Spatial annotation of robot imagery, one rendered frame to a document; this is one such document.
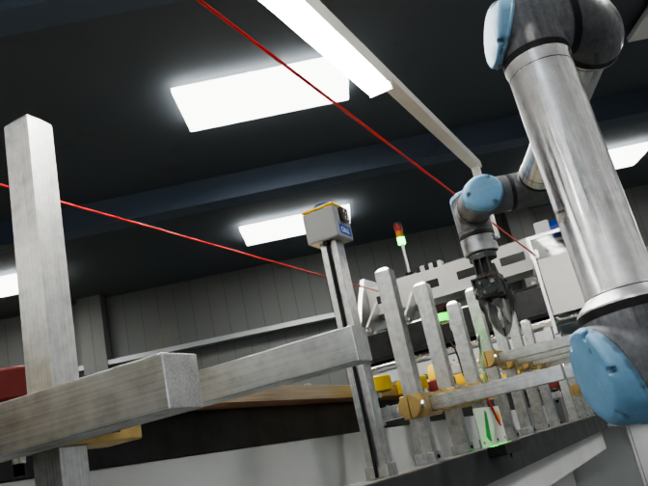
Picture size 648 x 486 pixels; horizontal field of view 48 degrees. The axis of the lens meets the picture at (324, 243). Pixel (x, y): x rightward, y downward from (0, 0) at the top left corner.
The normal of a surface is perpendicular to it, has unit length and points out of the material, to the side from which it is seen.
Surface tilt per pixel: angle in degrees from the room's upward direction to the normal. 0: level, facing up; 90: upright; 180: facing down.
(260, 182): 90
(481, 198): 90
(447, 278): 90
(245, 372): 90
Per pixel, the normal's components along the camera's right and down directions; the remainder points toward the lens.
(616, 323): -0.68, -0.10
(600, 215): -0.28, -0.29
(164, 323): -0.04, -0.29
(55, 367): 0.87, -0.31
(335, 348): -0.45, -0.17
